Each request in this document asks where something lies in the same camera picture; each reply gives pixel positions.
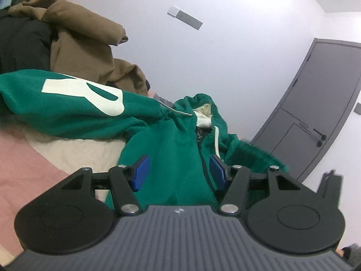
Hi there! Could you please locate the brown hoodie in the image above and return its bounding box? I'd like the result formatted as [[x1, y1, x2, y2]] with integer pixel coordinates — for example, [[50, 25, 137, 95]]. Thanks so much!
[[8, 0, 150, 97]]

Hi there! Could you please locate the green hoodie with cream print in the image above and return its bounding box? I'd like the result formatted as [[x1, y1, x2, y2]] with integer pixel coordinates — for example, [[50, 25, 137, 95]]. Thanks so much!
[[0, 69, 291, 212]]

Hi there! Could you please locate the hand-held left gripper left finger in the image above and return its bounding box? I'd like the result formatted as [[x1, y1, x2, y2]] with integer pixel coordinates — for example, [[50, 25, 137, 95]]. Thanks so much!
[[59, 155, 151, 217]]

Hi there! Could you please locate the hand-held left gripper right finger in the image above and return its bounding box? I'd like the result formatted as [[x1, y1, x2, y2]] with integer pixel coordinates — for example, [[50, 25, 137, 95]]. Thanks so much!
[[209, 155, 301, 217]]

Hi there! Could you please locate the grey wall socket panel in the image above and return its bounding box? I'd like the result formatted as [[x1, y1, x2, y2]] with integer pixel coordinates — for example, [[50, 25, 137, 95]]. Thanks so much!
[[176, 10, 204, 30]]

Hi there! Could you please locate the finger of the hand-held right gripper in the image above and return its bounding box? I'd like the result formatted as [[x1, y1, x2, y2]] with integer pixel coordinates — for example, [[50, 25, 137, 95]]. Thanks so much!
[[317, 169, 344, 205]]

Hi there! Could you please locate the black jacket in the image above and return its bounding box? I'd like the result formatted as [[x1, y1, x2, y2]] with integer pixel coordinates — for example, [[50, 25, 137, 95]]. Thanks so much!
[[0, 13, 58, 75]]

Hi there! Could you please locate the grey door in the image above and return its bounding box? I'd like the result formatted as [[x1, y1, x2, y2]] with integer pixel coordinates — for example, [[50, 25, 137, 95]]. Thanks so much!
[[250, 38, 361, 184]]

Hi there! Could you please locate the patchwork quilt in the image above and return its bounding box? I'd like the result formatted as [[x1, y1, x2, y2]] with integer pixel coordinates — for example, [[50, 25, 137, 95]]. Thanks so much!
[[0, 89, 175, 263]]

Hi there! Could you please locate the black door handle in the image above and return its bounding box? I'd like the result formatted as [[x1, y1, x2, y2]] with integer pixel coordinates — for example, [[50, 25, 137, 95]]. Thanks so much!
[[312, 128, 328, 142]]

